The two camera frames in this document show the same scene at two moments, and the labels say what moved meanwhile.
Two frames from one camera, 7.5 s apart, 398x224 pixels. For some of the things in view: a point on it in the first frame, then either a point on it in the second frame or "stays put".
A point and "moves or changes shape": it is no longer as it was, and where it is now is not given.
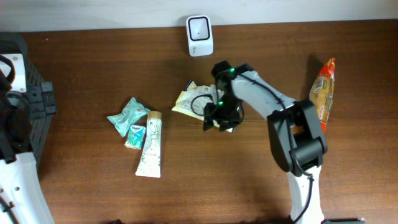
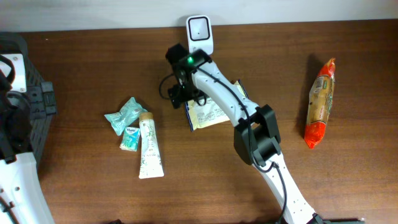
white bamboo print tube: (150, 163) moves or changes shape
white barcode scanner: (200, 38) stays put
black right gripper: (209, 115) -> (181, 98)
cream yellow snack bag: (191, 101) moves or changes shape
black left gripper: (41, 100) stays put
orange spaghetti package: (321, 93) stays put
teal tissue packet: (135, 137) moves or changes shape
